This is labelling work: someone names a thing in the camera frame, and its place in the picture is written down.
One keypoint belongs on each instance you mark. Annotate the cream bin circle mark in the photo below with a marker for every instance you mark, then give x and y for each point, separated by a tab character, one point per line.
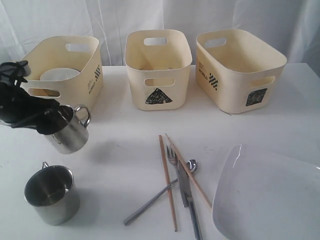
78	52

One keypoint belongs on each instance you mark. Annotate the white square plate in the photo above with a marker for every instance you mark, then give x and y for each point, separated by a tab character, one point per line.
262	195

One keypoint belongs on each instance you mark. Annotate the cream bin triangle mark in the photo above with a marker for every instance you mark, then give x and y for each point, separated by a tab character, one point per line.
158	64

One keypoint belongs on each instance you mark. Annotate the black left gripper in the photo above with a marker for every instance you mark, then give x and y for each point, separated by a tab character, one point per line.
16	104

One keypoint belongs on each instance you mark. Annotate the cream bin square mark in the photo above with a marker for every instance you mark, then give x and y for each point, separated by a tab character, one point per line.
237	70

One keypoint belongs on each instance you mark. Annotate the steel spoon grey handle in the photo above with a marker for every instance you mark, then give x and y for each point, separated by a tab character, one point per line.
193	166

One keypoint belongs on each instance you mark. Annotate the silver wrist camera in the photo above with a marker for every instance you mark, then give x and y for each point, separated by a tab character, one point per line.
14	73

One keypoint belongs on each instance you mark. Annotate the white ceramic bowl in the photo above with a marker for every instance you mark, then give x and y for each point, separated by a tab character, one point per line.
56	74

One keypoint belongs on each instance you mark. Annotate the steel mug with handle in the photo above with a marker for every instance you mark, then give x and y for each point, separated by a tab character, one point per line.
68	134

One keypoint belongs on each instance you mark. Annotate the steel mug front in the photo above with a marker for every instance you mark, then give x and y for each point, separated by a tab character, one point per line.
52	192

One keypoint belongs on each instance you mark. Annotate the wooden chopstick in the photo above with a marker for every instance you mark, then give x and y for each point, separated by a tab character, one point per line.
168	181
191	175

